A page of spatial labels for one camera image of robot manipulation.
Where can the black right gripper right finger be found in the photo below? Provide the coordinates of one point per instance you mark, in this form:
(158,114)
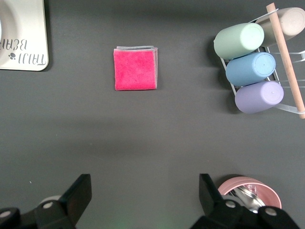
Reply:
(212,207)

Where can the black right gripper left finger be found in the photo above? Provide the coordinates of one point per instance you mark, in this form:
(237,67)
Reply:
(71,205)

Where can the metal scoop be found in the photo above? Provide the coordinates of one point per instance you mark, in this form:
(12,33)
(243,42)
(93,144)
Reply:
(247,198)

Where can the pink bowl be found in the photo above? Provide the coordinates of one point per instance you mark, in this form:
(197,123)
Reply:
(271,195)

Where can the purple cup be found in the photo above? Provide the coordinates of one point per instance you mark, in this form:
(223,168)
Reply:
(257,97)

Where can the blue cup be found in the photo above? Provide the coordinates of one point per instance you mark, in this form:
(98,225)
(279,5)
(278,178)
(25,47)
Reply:
(247,69)

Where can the pink folded cloth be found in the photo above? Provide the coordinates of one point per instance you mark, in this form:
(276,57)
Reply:
(134,70)

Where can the green cup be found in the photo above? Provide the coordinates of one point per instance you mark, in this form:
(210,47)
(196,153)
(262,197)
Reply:
(236,40)

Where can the beige bear print tray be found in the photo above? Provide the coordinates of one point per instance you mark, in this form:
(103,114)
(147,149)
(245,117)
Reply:
(31,23)

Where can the beige cup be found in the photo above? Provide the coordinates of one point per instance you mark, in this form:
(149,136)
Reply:
(293,21)

